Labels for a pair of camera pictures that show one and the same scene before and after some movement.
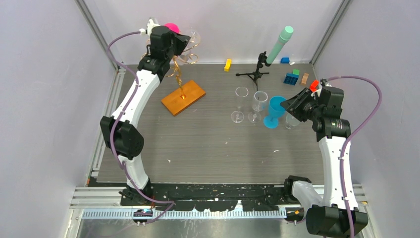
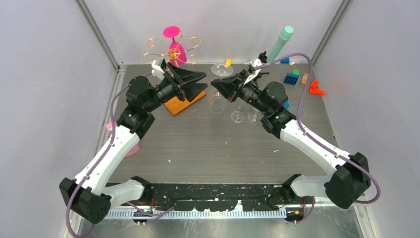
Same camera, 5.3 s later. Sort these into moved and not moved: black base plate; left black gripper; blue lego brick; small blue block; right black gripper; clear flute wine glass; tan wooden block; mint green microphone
Moved: left black gripper; right black gripper
Not moved: blue lego brick; small blue block; black base plate; tan wooden block; mint green microphone; clear flute wine glass
